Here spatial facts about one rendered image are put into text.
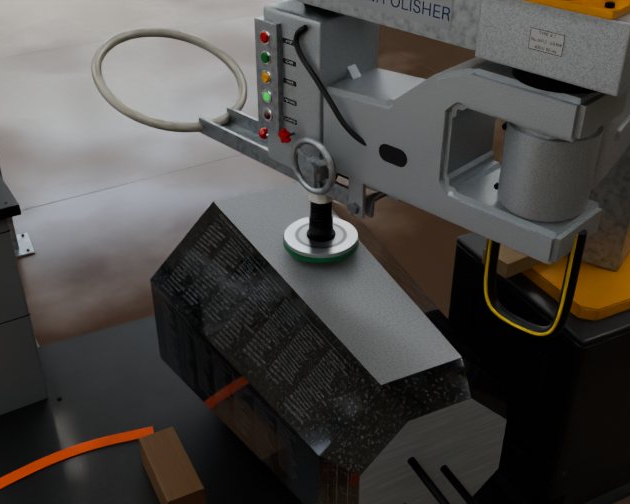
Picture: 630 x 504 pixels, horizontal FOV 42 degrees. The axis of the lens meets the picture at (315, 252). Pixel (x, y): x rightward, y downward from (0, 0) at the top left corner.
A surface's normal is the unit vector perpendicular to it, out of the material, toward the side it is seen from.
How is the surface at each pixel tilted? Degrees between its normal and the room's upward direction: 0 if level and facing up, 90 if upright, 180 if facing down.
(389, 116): 90
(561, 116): 90
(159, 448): 0
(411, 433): 90
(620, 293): 0
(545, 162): 90
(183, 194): 0
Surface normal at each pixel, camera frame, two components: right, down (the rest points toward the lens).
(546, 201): -0.19, 0.53
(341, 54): 0.72, 0.38
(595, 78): -0.70, 0.39
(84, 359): 0.00, -0.84
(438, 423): 0.43, 0.49
